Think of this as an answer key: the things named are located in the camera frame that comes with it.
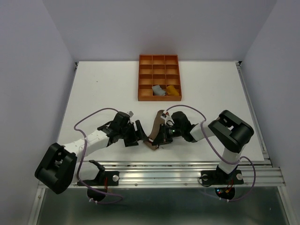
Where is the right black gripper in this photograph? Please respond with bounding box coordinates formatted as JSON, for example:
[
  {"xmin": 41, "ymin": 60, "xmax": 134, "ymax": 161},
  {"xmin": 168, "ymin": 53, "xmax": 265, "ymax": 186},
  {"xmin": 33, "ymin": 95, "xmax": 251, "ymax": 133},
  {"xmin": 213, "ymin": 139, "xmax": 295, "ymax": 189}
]
[{"xmin": 153, "ymin": 122, "xmax": 183, "ymax": 145}]

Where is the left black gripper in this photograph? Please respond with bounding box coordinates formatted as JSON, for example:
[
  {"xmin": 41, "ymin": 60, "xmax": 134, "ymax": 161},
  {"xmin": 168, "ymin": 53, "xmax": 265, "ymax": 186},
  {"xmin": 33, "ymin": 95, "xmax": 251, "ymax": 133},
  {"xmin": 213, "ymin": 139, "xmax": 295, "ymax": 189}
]
[{"xmin": 119, "ymin": 120, "xmax": 149, "ymax": 147}]

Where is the taupe maroon-cuffed sock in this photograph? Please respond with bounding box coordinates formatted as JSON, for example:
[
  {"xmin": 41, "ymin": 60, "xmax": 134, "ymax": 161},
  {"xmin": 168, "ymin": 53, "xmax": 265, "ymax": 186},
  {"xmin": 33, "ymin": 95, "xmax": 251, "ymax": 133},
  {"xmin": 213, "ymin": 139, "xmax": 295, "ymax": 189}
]
[{"xmin": 143, "ymin": 110, "xmax": 165, "ymax": 150}]

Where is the grey striped sock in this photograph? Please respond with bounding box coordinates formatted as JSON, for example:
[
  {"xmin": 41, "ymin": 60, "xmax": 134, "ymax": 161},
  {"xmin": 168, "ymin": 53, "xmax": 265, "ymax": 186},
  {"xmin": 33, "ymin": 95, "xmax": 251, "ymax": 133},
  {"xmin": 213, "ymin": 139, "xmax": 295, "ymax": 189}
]
[{"xmin": 152, "ymin": 85, "xmax": 166, "ymax": 96}]

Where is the mustard yellow sock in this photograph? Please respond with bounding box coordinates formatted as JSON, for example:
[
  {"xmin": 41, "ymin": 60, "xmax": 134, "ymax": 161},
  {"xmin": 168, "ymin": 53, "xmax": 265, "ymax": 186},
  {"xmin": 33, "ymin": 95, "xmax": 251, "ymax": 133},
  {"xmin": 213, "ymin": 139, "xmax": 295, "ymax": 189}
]
[{"xmin": 166, "ymin": 85, "xmax": 180, "ymax": 96}]

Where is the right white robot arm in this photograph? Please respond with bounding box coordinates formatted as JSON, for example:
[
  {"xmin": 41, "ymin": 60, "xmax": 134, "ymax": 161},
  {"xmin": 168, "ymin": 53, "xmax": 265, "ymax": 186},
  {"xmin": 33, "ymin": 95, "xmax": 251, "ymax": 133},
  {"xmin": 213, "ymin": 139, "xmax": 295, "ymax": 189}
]
[{"xmin": 149, "ymin": 110, "xmax": 254, "ymax": 183}]

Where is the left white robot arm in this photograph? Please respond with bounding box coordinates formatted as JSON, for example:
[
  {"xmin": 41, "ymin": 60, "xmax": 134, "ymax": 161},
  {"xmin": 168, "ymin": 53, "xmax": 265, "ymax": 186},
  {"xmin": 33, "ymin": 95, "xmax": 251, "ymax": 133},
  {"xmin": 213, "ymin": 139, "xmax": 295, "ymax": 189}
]
[{"xmin": 34, "ymin": 112, "xmax": 148, "ymax": 194}]

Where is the orange compartment tray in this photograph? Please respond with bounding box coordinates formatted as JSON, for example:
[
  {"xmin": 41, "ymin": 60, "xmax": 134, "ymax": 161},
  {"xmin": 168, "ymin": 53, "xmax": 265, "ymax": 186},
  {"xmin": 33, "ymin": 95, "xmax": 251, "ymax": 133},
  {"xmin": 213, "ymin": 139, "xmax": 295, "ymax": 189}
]
[{"xmin": 137, "ymin": 54, "xmax": 182, "ymax": 101}]

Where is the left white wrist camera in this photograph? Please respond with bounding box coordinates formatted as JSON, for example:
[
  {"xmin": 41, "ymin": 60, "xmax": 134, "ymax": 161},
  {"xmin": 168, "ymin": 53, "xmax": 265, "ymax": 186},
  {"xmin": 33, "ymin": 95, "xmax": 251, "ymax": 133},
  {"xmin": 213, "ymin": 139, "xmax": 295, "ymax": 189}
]
[{"xmin": 127, "ymin": 111, "xmax": 134, "ymax": 118}]

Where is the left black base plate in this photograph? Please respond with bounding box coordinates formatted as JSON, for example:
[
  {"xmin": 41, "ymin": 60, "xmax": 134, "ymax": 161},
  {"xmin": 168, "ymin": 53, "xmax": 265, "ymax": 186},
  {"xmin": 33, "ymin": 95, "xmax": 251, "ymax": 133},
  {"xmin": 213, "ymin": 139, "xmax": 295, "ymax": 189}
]
[{"xmin": 80, "ymin": 171, "xmax": 120, "ymax": 187}]

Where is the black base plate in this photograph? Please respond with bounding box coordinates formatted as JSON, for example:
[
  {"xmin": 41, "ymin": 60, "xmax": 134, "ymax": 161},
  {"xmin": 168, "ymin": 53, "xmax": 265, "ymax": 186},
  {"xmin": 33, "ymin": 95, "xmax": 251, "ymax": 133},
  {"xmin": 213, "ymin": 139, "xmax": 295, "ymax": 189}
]
[
  {"xmin": 198, "ymin": 170, "xmax": 244, "ymax": 187},
  {"xmin": 80, "ymin": 171, "xmax": 120, "ymax": 187}
]

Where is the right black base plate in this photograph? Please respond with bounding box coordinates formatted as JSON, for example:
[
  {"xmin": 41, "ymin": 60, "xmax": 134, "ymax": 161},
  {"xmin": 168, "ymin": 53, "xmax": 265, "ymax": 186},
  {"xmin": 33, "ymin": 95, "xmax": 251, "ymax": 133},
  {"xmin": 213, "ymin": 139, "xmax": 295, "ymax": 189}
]
[{"xmin": 198, "ymin": 170, "xmax": 244, "ymax": 187}]

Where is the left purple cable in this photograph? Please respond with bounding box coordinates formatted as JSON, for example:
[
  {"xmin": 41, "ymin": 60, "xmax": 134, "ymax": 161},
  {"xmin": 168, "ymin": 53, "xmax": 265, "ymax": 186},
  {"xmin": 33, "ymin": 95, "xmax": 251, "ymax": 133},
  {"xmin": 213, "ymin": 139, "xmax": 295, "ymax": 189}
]
[{"xmin": 74, "ymin": 107, "xmax": 124, "ymax": 205}]

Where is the purple cable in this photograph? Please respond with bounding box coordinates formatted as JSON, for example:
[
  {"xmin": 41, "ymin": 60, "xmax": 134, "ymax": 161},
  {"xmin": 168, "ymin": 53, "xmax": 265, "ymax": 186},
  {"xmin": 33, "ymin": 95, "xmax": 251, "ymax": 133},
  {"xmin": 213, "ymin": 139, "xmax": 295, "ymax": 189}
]
[
  {"xmin": 164, "ymin": 104, "xmax": 256, "ymax": 203},
  {"xmin": 74, "ymin": 107, "xmax": 124, "ymax": 205}
]

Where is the aluminium rail frame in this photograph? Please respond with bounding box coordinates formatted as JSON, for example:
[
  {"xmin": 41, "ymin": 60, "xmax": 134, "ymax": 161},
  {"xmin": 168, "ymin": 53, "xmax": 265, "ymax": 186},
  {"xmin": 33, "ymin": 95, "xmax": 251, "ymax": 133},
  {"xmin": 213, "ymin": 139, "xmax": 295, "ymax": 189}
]
[{"xmin": 30, "ymin": 61, "xmax": 293, "ymax": 225}]

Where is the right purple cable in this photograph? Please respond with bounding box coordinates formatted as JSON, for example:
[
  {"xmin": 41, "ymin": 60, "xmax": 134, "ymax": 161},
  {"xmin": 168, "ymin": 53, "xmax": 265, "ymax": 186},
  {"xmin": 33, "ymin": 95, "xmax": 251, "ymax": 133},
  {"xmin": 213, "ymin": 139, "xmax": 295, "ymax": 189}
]
[{"xmin": 164, "ymin": 104, "xmax": 256, "ymax": 203}]

